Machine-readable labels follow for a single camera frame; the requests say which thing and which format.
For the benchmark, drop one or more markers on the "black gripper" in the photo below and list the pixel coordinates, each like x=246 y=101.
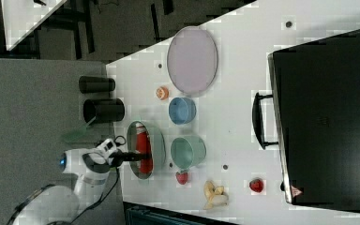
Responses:
x=107 y=152

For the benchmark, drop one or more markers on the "red plush ketchup bottle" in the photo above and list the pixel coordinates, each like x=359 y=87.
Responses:
x=143 y=146

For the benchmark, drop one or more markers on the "green oval strainer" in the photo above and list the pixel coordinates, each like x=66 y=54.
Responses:
x=157 y=148

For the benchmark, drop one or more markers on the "large strawberry toy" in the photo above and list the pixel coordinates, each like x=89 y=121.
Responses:
x=181 y=177

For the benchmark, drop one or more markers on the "black round pot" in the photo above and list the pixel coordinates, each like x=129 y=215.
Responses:
x=103 y=110

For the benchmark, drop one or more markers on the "green slotted spatula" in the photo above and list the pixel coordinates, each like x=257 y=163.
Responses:
x=77 y=133

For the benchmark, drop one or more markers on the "blue bowl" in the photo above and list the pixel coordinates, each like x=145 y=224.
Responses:
x=182 y=110

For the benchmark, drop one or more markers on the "orange slice toy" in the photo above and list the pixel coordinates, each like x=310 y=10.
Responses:
x=162 y=93

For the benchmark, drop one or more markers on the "dark cylinder container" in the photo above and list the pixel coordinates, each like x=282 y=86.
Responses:
x=89 y=84

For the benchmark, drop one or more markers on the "peeled banana toy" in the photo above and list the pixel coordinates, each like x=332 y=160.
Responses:
x=214 y=196

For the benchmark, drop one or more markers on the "lavender round plate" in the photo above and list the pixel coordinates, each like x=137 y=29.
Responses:
x=192 y=60

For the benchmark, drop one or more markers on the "small strawberry toy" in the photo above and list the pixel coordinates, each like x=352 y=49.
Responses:
x=256 y=185

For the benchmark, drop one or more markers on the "silver toaster oven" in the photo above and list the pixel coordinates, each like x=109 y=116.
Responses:
x=316 y=97

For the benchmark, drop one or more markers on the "green cup with handle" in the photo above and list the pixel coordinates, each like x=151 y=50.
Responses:
x=188 y=151

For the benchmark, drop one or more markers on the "blue metal frame rail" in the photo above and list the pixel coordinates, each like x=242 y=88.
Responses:
x=137 y=214

